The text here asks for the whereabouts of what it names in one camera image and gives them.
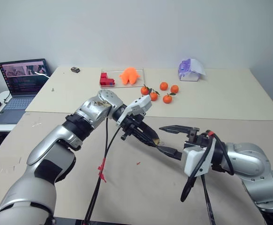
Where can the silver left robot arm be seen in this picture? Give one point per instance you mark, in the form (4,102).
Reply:
(92,112)

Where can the orange mandarin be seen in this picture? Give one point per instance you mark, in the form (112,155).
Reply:
(174,89)
(164,86)
(167,99)
(154,96)
(144,90)

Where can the clear plastic tray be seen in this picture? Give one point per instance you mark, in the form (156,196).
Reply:
(140,80)

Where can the red building blocks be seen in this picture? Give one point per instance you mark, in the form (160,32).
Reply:
(105,80)

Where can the orange plush toy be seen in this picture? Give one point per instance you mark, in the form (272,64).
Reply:
(129,75)

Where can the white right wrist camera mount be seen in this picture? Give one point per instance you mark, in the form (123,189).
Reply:
(196,161)

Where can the red tape band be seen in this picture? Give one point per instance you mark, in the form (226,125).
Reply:
(211,133)

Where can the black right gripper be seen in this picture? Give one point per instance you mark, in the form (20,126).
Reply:
(195,139)

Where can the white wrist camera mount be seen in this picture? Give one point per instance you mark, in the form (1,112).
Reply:
(138,105)
(196,161)

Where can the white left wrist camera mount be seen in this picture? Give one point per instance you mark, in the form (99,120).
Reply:
(138,105)

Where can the white box with purple bag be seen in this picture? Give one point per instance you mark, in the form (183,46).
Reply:
(189,70)

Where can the open grey laptop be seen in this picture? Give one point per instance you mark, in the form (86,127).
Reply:
(21,91)

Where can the beige cardboard sheet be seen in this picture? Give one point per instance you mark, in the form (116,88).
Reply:
(209,103)
(138,192)

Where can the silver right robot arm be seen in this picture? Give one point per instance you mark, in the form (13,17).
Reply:
(249,159)

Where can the small black box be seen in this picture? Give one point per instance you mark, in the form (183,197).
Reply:
(75,69)

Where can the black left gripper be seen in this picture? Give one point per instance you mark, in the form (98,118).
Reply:
(130,127)

